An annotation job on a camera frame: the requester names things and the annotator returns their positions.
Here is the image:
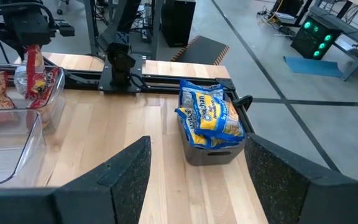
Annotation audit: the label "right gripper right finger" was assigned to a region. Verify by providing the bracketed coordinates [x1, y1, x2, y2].
[244, 133, 312, 224]

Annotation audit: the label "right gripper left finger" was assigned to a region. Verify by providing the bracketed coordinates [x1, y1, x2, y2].
[53, 135, 153, 224]

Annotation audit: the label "blue Maruchan ramen packet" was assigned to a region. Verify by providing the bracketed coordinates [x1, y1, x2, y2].
[175, 107, 242, 150]
[190, 90, 247, 142]
[180, 79, 226, 108]

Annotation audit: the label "blue snack packets in tray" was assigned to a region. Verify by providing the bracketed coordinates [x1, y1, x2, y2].
[176, 93, 247, 167]

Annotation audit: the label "clear plastic bin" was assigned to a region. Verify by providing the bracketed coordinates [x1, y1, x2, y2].
[0, 108, 47, 189]
[0, 67, 67, 131]

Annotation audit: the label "blue floor mat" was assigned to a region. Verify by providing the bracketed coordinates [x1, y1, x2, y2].
[283, 55, 345, 79]

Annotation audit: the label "black computer with green lights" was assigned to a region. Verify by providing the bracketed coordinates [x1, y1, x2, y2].
[290, 15, 343, 60]

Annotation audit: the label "black computer tower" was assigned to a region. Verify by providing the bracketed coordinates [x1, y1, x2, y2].
[160, 0, 197, 48]

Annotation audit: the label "hazard-striped black floor mat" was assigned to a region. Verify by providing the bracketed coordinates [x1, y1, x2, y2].
[170, 34, 231, 66]

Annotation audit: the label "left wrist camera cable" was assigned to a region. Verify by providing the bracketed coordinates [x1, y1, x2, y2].
[0, 1, 57, 30]

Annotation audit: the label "black frame clamp handle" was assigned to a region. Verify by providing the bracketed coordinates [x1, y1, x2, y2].
[232, 95, 254, 112]

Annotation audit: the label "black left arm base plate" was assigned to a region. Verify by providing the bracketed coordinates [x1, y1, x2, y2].
[98, 54, 145, 93]

